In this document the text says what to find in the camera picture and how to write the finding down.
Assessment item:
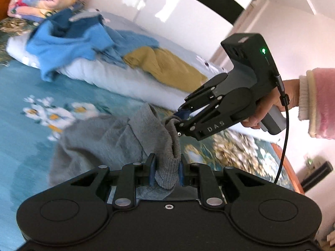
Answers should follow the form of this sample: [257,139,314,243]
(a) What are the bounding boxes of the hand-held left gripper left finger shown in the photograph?
[67,153,158,210]

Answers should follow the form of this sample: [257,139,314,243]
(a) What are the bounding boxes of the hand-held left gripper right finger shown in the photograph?
[179,155,265,210]

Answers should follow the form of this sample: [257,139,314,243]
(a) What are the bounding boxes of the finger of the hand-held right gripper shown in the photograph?
[173,108,221,137]
[177,73,231,120]

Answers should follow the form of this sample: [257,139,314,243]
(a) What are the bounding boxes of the grey pants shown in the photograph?
[48,102,184,204]

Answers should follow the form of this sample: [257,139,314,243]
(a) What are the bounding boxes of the person's right forearm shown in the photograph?
[298,67,335,139]

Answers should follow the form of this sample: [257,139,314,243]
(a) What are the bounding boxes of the person's right hand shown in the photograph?
[241,80,300,130]

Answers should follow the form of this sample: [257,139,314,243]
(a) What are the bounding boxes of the mustard yellow knit garment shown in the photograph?
[123,46,208,92]

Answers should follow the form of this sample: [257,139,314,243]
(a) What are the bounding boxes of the beige door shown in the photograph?
[209,0,271,70]

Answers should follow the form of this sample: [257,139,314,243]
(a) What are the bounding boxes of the steel blue knit garment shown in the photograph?
[101,29,160,70]

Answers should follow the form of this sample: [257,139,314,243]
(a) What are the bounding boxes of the light blue daisy quilt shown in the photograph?
[6,12,231,113]

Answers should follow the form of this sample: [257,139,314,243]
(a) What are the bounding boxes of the white glossy wardrobe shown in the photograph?
[64,0,273,68]

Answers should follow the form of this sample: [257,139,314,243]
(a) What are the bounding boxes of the power strip with green light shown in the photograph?
[304,155,325,169]

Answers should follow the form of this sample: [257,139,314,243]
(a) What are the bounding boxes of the black bar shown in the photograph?
[301,161,334,194]

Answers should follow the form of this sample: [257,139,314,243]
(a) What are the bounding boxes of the bright blue sweater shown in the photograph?
[26,8,118,82]

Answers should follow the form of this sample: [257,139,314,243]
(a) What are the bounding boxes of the green floral blanket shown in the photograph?
[0,18,301,215]

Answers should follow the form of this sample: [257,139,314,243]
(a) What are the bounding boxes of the dark blue garment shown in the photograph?
[50,8,100,38]

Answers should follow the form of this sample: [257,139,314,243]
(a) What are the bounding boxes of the pink colourful folded blanket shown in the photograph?
[6,0,91,23]

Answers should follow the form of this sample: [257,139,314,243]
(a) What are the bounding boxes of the black cable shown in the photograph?
[272,74,290,186]

